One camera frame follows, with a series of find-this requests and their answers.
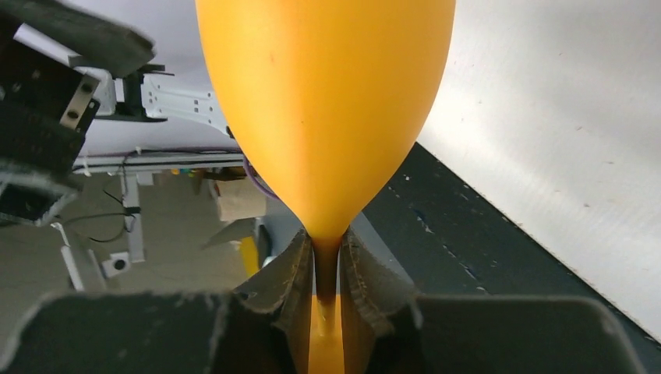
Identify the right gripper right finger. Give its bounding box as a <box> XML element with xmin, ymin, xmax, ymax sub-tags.
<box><xmin>339</xmin><ymin>230</ymin><xmax>416</xmax><ymax>373</ymax></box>

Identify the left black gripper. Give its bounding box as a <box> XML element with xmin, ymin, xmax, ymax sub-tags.
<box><xmin>1</xmin><ymin>0</ymin><xmax>155</xmax><ymax>226</ymax></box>

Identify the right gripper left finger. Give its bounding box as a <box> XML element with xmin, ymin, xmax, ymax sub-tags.
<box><xmin>234</xmin><ymin>229</ymin><xmax>313</xmax><ymax>373</ymax></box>

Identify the yellow wine glass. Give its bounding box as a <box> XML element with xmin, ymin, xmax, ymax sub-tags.
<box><xmin>196</xmin><ymin>1</ymin><xmax>455</xmax><ymax>373</ymax></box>

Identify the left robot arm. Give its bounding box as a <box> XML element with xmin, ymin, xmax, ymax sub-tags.
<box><xmin>1</xmin><ymin>1</ymin><xmax>226</xmax><ymax>226</ymax></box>

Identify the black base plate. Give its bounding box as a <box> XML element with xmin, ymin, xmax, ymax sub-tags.
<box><xmin>361</xmin><ymin>142</ymin><xmax>661</xmax><ymax>374</ymax></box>

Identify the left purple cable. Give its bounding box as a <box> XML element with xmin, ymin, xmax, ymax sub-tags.
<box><xmin>241</xmin><ymin>157</ymin><xmax>282</xmax><ymax>203</ymax></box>

